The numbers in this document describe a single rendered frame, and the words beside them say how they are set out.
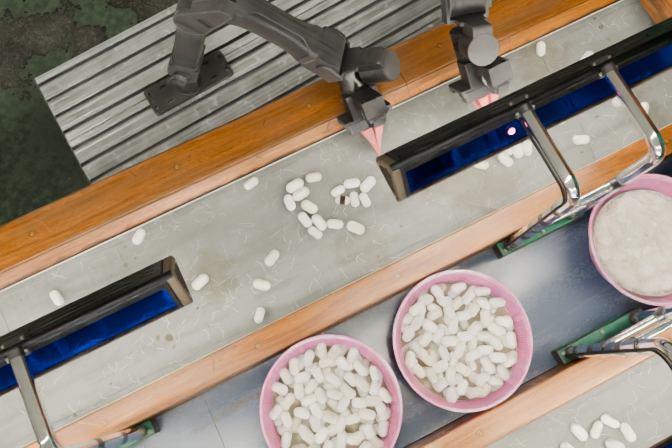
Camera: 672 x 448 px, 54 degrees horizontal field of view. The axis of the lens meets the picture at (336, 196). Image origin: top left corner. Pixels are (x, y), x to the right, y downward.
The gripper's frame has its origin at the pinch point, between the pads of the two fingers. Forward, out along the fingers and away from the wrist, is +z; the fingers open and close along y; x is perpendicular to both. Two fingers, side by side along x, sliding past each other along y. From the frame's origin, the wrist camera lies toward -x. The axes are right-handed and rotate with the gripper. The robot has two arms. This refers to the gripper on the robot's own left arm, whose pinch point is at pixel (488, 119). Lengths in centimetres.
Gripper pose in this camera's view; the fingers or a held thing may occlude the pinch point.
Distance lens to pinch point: 135.5
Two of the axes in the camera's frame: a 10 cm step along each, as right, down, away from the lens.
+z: 3.4, 8.3, 4.5
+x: -2.8, -3.7, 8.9
